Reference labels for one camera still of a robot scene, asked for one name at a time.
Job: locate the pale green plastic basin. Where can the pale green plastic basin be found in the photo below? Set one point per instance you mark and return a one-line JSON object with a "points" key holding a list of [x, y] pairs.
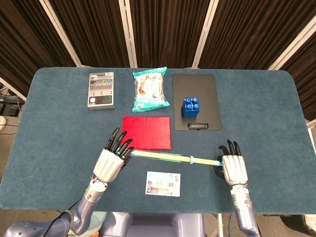
{"points": [[100, 219]]}

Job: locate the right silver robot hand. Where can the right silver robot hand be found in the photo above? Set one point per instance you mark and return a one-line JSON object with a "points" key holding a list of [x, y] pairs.
{"points": [[234, 170]]}

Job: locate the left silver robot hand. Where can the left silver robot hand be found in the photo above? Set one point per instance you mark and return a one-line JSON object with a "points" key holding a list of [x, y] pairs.
{"points": [[108, 164]]}

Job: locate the teal snack bag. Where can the teal snack bag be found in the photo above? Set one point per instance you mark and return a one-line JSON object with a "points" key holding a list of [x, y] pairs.
{"points": [[149, 89]]}

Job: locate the red rectangular cloth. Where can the red rectangular cloth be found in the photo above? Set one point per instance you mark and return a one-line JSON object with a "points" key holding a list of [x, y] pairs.
{"points": [[145, 133]]}

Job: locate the white partition frame post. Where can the white partition frame post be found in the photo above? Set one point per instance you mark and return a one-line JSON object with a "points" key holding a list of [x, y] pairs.
{"points": [[128, 34], [311, 124], [293, 42], [204, 34], [62, 34], [12, 89]]}

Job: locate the black clipboard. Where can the black clipboard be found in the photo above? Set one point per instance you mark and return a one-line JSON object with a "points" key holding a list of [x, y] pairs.
{"points": [[193, 86]]}

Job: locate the dark brown curtain panel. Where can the dark brown curtain panel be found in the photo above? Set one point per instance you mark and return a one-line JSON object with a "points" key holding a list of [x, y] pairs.
{"points": [[93, 32], [306, 74], [24, 37], [165, 32], [251, 32]]}

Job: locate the grey printed carton box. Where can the grey printed carton box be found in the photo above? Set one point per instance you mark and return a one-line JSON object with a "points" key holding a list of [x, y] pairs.
{"points": [[101, 91]]}

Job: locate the purple robot torso base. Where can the purple robot torso base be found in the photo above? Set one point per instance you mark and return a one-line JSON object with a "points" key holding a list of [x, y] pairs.
{"points": [[153, 224]]}

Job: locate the white table leg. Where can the white table leg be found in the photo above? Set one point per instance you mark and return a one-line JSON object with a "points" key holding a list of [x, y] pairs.
{"points": [[220, 225]]}

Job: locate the left purple robot arm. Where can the left purple robot arm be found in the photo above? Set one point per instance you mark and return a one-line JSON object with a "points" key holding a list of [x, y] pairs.
{"points": [[86, 209]]}

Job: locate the white round plug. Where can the white round plug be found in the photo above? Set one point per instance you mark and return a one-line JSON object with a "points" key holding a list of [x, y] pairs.
{"points": [[2, 123]]}

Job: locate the black electronics box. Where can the black electronics box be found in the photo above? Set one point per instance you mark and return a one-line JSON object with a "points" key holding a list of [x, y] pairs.
{"points": [[10, 109]]}

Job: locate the printed picture postcard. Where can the printed picture postcard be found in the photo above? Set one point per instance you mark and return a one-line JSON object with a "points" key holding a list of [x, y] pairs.
{"points": [[163, 184]]}

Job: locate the blue toy building block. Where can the blue toy building block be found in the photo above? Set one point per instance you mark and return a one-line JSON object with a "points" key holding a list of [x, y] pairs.
{"points": [[190, 108]]}

